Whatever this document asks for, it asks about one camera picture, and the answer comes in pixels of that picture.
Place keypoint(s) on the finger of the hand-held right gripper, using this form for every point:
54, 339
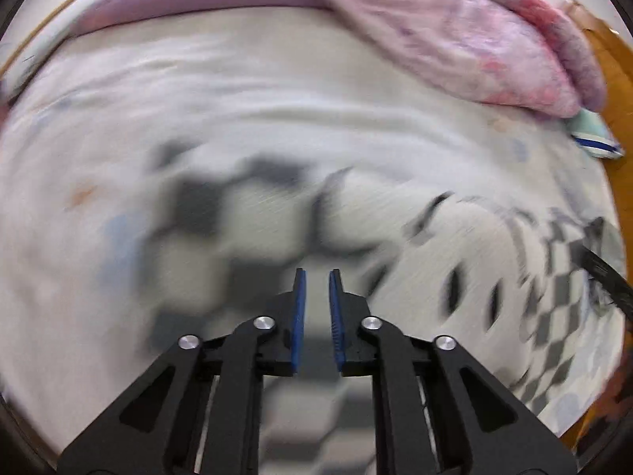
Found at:
611, 277

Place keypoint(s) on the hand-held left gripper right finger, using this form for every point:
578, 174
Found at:
336, 321

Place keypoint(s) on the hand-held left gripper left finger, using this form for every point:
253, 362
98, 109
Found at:
298, 321

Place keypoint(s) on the grey white checkered sweater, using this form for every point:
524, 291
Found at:
207, 198

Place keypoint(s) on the teal striped cloth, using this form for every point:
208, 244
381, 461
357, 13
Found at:
593, 133

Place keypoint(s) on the white fleece bed blanket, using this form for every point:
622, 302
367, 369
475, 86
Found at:
198, 89

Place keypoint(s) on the pink floral quilt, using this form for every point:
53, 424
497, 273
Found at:
445, 24

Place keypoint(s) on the curved wooden frame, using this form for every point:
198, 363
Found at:
44, 29

